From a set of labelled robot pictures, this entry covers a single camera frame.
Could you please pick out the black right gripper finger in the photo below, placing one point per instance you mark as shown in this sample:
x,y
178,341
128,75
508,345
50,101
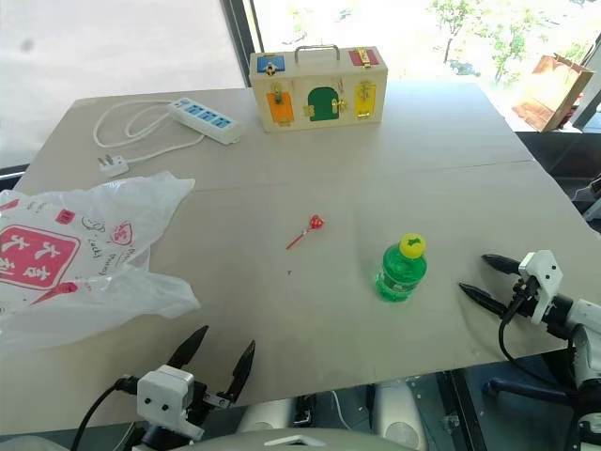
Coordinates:
x,y
503,264
483,298

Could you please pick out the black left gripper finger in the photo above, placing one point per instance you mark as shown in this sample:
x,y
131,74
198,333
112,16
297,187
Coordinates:
x,y
189,348
241,371

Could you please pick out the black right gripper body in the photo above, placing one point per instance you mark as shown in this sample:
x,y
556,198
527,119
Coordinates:
x,y
525,305

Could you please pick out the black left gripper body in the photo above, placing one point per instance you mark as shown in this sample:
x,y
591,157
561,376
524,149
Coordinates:
x,y
202,401

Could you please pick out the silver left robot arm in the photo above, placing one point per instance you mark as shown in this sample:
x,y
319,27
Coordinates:
x,y
157,439

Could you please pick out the white rounded robot leg shell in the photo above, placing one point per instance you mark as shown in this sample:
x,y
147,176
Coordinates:
x,y
399,413
267,418

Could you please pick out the green bottle yellow cap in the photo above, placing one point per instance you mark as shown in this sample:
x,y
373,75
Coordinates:
x,y
401,277

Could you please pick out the dark office chair base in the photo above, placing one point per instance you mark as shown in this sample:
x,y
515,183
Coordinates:
x,y
530,392

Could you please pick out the grey robot torso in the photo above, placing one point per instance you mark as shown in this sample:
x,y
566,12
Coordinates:
x,y
324,439

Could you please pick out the white plastic bag red print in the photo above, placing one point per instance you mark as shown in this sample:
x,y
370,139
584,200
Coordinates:
x,y
94,235

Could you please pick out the red lollipop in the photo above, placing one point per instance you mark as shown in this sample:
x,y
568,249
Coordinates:
x,y
317,222

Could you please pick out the brown paper bag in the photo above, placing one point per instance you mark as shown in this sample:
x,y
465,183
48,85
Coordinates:
x,y
556,89

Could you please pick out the white power plug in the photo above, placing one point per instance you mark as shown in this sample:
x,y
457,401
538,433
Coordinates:
x,y
112,165

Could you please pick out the white blue power strip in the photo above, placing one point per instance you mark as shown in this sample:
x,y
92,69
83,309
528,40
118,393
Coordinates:
x,y
206,119

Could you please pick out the wooden lock box coloured doors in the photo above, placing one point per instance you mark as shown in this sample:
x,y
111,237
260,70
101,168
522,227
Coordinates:
x,y
324,84

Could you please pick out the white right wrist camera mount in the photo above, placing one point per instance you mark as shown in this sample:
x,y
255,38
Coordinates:
x,y
542,275

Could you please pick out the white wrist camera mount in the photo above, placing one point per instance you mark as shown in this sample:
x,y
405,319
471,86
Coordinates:
x,y
162,399
542,275

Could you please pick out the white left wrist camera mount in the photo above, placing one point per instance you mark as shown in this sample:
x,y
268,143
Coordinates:
x,y
162,399

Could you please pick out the dark window frame post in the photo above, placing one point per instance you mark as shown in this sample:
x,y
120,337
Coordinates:
x,y
241,42

